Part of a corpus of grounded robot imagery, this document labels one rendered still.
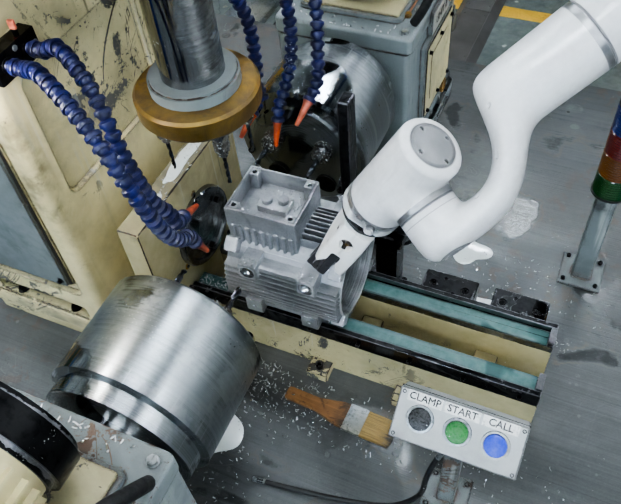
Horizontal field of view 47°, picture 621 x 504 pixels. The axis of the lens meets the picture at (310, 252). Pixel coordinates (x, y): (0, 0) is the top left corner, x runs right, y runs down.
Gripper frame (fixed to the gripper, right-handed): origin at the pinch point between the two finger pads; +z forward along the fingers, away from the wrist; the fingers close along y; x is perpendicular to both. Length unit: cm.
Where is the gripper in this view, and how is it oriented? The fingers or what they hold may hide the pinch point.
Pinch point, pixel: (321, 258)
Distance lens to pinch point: 107.7
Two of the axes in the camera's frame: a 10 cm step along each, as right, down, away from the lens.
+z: -3.9, 4.2, 8.2
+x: -8.3, -5.5, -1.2
